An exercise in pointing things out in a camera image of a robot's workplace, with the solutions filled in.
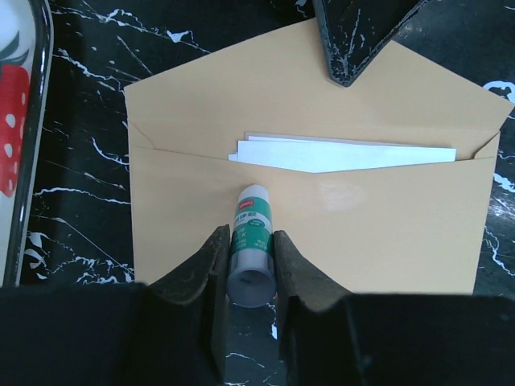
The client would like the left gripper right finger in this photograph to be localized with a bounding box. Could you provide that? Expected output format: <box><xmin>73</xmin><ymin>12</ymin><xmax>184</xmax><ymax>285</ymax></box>
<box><xmin>274</xmin><ymin>231</ymin><xmax>362</xmax><ymax>385</ymax></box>

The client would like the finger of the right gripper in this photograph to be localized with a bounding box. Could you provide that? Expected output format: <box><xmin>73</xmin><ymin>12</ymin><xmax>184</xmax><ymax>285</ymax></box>
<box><xmin>313</xmin><ymin>0</ymin><xmax>426</xmax><ymax>87</ymax></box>

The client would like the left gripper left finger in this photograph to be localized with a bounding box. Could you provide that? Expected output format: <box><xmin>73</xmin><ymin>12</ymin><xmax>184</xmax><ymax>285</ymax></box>
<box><xmin>128</xmin><ymin>225</ymin><xmax>230</xmax><ymax>385</ymax></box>

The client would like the green white glue stick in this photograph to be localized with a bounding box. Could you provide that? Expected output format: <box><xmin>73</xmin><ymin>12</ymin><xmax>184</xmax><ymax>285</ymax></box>
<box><xmin>226</xmin><ymin>184</ymin><xmax>277</xmax><ymax>308</ymax></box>

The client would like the ornate bordered letter paper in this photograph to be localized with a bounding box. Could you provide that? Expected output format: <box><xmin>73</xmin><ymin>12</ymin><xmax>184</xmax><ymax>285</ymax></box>
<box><xmin>228</xmin><ymin>133</ymin><xmax>457</xmax><ymax>173</ymax></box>

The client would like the brown paper envelope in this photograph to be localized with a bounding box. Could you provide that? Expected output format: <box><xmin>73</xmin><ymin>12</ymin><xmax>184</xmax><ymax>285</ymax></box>
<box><xmin>125</xmin><ymin>20</ymin><xmax>513</xmax><ymax>294</ymax></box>

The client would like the white strawberry tray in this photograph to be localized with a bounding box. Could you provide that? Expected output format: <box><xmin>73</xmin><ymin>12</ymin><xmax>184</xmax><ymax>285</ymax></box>
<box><xmin>1</xmin><ymin>1</ymin><xmax>54</xmax><ymax>287</ymax></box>

